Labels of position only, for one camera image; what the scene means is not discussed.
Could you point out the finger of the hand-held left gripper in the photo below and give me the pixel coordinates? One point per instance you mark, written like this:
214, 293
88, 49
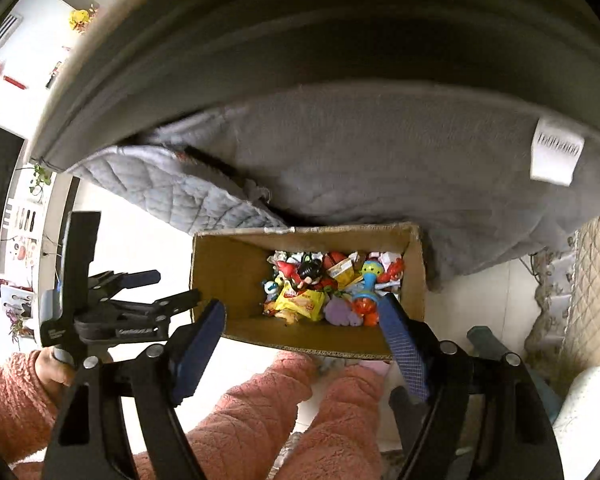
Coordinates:
130, 279
172, 302

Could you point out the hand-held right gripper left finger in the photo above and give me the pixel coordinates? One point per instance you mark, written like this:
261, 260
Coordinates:
200, 347

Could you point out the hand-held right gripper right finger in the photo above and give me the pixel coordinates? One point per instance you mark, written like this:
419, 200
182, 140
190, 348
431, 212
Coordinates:
404, 347

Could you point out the cardboard box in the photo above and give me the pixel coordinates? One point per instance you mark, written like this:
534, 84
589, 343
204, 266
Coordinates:
230, 275

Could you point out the teal rattle toy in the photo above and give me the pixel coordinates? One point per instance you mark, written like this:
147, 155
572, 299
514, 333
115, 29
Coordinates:
370, 287

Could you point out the purple toy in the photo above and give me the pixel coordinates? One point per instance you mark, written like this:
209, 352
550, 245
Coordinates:
338, 312

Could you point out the red plastic toy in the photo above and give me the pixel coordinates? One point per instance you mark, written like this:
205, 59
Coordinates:
395, 272

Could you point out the yellow snack packet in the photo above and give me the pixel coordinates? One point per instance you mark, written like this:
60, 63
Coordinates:
300, 304

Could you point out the black-haired doll figure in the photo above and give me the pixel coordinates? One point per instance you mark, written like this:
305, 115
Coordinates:
306, 271

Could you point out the person's left forearm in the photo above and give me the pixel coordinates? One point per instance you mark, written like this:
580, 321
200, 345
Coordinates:
10, 410

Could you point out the person's left hand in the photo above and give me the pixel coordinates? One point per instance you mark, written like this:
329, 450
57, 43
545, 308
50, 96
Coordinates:
55, 375

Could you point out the white television shelf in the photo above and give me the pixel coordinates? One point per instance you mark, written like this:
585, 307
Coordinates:
27, 240

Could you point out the person's right leg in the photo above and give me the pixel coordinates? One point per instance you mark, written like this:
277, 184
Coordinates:
345, 425

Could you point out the green potted plant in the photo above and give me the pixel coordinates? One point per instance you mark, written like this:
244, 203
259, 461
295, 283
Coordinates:
40, 176

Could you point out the grey quilted blanket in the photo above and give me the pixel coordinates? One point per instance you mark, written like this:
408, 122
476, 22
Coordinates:
380, 170

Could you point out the white plastic object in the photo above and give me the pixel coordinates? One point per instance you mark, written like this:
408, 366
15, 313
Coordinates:
585, 410

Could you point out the floral beige sofa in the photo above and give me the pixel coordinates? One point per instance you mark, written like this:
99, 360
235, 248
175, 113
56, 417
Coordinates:
592, 290

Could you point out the yellow flower plant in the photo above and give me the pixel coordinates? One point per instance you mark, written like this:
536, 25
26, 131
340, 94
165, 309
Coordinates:
81, 17

